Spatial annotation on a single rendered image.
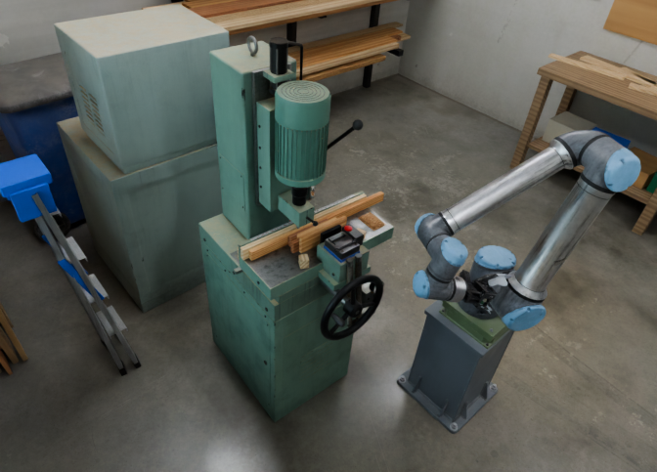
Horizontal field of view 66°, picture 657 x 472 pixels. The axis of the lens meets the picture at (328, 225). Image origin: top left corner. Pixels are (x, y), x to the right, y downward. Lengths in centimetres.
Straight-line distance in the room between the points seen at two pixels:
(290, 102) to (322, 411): 152
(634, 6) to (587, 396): 279
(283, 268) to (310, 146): 47
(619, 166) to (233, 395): 188
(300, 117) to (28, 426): 187
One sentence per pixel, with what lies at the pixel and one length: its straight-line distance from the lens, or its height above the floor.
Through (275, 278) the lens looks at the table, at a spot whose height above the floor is 90.
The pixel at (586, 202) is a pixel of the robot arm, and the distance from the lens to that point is 177.
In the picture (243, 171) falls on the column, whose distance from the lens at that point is 190.
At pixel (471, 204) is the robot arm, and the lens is 173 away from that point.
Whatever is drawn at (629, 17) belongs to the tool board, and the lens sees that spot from 451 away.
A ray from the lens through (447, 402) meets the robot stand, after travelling 252.
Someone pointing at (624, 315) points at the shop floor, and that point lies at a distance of 350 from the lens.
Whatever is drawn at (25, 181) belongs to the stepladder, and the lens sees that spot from 198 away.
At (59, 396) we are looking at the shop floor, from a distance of 278.
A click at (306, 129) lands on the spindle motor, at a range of 159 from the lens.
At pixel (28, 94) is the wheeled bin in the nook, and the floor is 95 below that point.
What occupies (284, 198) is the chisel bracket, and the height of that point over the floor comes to 107.
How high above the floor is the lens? 219
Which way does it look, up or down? 39 degrees down
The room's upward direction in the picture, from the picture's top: 5 degrees clockwise
